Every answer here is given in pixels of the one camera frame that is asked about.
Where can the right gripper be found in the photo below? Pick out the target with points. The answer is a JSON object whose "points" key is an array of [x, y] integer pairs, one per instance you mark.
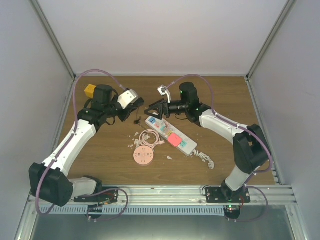
{"points": [[162, 107]]}

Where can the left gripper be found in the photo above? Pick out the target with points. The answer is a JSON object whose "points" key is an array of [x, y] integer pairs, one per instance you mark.
{"points": [[129, 109]]}

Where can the pink square plug adapter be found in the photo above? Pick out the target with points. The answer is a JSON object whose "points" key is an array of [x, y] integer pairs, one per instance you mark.
{"points": [[174, 140]]}

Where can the yellow cube socket adapter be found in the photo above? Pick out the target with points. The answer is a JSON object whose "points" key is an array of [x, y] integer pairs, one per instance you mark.
{"points": [[89, 90]]}

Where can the pink round power socket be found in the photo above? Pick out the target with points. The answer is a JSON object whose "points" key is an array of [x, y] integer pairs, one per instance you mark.
{"points": [[143, 155]]}

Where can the white power strip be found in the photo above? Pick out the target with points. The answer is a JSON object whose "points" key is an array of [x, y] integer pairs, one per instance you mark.
{"points": [[164, 129]]}

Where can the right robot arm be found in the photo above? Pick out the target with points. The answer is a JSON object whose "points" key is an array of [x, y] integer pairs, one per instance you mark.
{"points": [[250, 147]]}

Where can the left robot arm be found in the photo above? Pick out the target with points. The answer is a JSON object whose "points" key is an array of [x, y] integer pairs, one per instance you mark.
{"points": [[49, 180]]}

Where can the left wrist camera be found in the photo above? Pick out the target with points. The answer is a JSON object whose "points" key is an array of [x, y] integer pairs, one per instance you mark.
{"points": [[128, 97]]}

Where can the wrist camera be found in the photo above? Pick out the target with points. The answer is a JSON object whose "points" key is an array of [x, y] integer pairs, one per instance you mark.
{"points": [[128, 97], [163, 91]]}

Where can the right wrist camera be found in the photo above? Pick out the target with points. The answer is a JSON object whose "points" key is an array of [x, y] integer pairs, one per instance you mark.
{"points": [[163, 91]]}

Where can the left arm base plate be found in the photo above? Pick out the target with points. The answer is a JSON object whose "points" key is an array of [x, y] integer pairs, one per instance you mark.
{"points": [[109, 196]]}

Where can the slotted cable duct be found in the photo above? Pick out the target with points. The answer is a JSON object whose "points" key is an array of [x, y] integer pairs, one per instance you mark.
{"points": [[142, 210]]}

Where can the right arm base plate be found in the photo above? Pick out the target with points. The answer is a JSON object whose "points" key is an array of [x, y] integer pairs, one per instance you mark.
{"points": [[218, 194]]}

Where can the aluminium mounting rail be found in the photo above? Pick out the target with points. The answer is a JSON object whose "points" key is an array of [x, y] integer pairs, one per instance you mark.
{"points": [[193, 195]]}

